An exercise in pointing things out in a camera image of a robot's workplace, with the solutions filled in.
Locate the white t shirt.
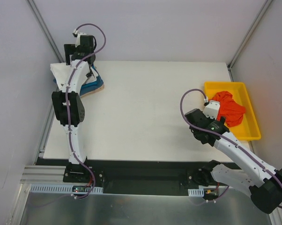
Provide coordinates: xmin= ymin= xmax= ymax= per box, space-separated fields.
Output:
xmin=50 ymin=63 xmax=87 ymax=89

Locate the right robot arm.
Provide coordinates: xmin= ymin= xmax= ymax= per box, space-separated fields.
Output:
xmin=182 ymin=109 xmax=282 ymax=214

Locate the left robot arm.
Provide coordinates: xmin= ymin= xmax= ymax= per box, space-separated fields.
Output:
xmin=52 ymin=33 xmax=96 ymax=187

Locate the orange t shirt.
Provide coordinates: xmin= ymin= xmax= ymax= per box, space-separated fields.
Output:
xmin=210 ymin=91 xmax=246 ymax=127

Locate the blue folded t shirt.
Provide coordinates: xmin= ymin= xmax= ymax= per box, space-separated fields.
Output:
xmin=52 ymin=67 xmax=104 ymax=97

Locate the beige folded t shirt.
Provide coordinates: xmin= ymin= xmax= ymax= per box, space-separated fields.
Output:
xmin=80 ymin=84 xmax=104 ymax=98

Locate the yellow plastic tray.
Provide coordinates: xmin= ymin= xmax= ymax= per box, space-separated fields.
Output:
xmin=204 ymin=82 xmax=261 ymax=141

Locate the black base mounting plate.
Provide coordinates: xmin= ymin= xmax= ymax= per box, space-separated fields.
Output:
xmin=37 ymin=159 xmax=219 ymax=196

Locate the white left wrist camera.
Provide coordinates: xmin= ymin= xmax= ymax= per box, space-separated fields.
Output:
xmin=73 ymin=29 xmax=86 ymax=47

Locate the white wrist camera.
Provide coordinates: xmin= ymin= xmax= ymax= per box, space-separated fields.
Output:
xmin=203 ymin=100 xmax=220 ymax=120
xmin=73 ymin=29 xmax=86 ymax=47

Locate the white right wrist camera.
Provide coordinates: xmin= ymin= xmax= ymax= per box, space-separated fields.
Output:
xmin=203 ymin=100 xmax=220 ymax=120

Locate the left aluminium frame post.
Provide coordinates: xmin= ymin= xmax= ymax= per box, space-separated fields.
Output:
xmin=26 ymin=0 xmax=65 ymax=63

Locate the aluminium frame post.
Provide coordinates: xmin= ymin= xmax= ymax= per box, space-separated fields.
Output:
xmin=227 ymin=0 xmax=274 ymax=71
xmin=26 ymin=0 xmax=65 ymax=63

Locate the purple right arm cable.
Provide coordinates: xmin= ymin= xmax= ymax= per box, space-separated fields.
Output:
xmin=179 ymin=88 xmax=282 ymax=209

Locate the right aluminium frame post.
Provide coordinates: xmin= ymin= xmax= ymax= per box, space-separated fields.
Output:
xmin=227 ymin=0 xmax=274 ymax=71

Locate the white slotted cable duct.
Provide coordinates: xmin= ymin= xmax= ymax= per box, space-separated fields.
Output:
xmin=30 ymin=184 xmax=104 ymax=195

